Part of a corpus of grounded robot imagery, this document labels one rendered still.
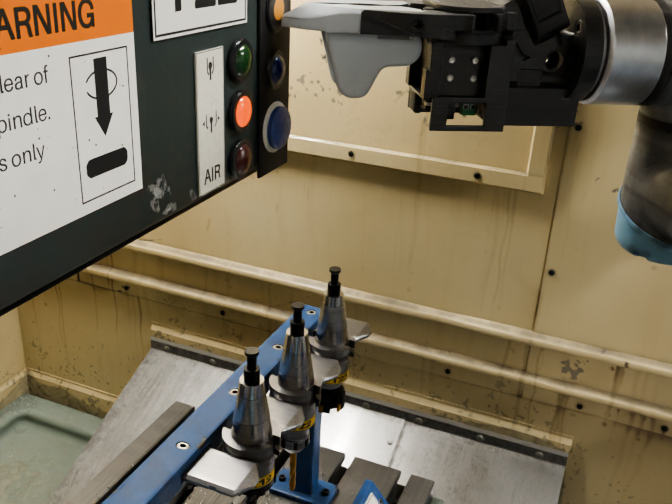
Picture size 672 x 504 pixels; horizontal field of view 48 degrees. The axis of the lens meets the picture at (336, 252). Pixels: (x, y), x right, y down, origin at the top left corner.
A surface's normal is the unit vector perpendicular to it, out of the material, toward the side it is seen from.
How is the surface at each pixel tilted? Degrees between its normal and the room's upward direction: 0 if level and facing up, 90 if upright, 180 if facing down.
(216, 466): 0
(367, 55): 90
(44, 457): 0
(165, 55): 90
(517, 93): 90
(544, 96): 90
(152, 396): 25
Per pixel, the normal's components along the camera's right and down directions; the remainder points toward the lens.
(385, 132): -0.39, 0.36
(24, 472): 0.05, -0.91
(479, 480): -0.11, -0.68
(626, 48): 0.13, 0.24
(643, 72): 0.13, 0.58
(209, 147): 0.92, 0.20
